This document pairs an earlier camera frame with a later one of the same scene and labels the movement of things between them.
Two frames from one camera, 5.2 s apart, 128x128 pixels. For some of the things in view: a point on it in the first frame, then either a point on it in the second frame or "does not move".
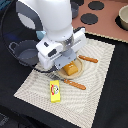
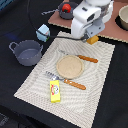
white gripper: x=61 y=53 → x=89 y=19
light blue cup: x=40 y=34 does not move
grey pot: x=25 y=51 does not move
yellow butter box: x=55 y=91 does not move
